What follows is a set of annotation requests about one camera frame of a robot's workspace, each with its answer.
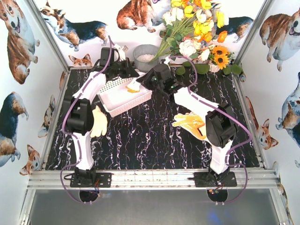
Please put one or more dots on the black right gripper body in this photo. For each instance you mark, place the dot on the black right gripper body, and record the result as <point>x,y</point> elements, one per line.
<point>148,78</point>

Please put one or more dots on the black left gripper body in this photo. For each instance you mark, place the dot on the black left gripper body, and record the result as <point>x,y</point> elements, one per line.
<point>126,66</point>

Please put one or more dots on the blue dotted glove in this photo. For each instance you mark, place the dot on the blue dotted glove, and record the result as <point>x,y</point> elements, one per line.
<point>133,86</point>

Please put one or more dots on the white perforated storage basket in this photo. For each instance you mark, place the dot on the white perforated storage basket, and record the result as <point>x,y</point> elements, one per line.
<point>116,99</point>

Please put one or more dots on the beige knit glove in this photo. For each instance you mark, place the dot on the beige knit glove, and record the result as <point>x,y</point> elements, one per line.
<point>100,123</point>

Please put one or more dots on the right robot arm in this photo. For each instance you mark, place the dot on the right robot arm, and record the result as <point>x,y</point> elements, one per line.
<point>206,121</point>

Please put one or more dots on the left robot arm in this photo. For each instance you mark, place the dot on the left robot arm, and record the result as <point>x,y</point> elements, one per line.
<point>79,119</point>

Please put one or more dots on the grey metal bucket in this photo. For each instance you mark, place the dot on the grey metal bucket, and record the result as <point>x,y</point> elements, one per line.
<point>144,57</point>

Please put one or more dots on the orange dotted glove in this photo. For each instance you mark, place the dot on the orange dotted glove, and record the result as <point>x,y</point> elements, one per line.
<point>192,123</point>

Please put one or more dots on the artificial flower bouquet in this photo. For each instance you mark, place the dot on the artificial flower bouquet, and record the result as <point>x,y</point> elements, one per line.
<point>196,29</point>

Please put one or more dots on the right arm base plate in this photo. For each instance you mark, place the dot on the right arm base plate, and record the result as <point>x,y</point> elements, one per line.
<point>211,180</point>

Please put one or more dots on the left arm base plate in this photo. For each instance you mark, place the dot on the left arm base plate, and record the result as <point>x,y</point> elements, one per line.
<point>102,180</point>

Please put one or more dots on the aluminium front rail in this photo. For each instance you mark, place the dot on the aluminium front rail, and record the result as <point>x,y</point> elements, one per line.
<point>159,179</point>

